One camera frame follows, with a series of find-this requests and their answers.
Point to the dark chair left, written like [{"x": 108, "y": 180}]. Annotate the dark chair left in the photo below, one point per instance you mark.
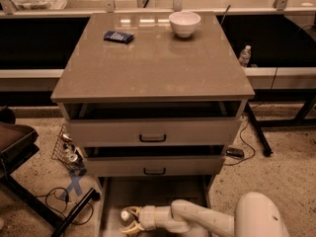
[{"x": 17, "y": 145}]

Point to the upper grey drawer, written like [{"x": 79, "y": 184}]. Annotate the upper grey drawer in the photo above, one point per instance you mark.
[{"x": 152, "y": 132}]

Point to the black power adapter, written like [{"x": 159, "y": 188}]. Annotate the black power adapter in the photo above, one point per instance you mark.
[{"x": 235, "y": 152}]

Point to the grey drawer cabinet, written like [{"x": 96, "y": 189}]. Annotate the grey drawer cabinet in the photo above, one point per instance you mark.
[{"x": 156, "y": 76}]

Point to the background plastic water bottle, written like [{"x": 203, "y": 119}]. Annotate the background plastic water bottle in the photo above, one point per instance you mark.
[{"x": 245, "y": 56}]

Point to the middle grey drawer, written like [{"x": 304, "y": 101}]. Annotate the middle grey drawer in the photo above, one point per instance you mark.
[{"x": 154, "y": 166}]

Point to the wire basket with cans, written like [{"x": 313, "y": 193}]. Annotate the wire basket with cans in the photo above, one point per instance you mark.
[{"x": 66, "y": 153}]

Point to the clear plastic water bottle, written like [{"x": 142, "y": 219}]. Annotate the clear plastic water bottle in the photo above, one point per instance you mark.
[{"x": 126, "y": 221}]

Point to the white ceramic bowl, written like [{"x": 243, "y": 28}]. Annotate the white ceramic bowl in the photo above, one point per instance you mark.
[{"x": 184, "y": 23}]

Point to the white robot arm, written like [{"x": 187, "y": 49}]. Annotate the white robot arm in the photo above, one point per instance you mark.
[{"x": 255, "y": 215}]

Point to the open bottom grey drawer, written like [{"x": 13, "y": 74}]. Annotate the open bottom grey drawer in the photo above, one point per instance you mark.
[{"x": 121, "y": 192}]

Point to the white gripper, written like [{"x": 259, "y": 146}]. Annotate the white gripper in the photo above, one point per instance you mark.
[{"x": 147, "y": 217}]

